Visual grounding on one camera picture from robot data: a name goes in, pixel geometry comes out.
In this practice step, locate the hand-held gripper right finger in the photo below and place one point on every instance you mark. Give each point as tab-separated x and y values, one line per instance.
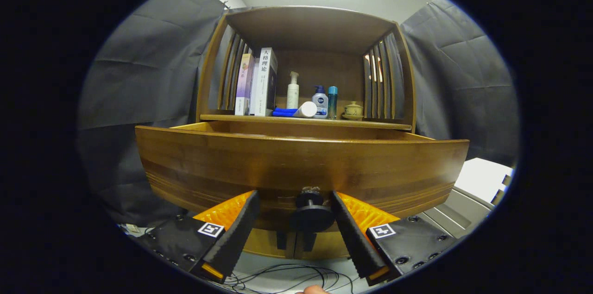
352	238

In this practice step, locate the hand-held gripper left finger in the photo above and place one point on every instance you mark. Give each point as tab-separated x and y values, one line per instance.
238	234

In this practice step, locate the black round drawer knob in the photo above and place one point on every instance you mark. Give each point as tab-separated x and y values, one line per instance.
311	217

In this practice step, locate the brown wooden drawer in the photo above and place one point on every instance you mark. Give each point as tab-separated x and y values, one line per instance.
301	164

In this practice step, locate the white tube with green end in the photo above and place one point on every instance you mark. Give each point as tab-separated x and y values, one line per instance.
306	109

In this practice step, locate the brown wooden countertop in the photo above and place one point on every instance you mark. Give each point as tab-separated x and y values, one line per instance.
361	122

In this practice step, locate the brown wooden cabinet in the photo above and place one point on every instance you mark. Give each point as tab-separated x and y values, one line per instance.
315	67

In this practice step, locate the grey ribbed panel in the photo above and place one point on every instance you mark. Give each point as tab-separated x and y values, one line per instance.
454	213

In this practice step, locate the beige lidded teacup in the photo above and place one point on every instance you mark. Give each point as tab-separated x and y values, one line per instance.
353	111

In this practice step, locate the blue folded cloth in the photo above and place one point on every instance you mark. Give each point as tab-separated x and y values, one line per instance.
282	112

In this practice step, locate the teal clear bottle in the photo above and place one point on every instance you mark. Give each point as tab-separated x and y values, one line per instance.
332	102

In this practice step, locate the white bottle with blue cap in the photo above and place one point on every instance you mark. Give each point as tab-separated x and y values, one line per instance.
320	99

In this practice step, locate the white flat board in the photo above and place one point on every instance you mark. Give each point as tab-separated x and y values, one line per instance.
482	176

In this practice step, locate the white pump bottle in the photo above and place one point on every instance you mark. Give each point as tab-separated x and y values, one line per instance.
293	95

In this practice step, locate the purple book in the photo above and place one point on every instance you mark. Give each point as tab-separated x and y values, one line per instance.
244	81

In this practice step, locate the thick white book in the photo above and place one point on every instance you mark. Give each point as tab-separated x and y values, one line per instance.
263	81

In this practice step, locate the black backdrop cloth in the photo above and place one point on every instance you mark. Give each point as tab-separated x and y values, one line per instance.
139	76

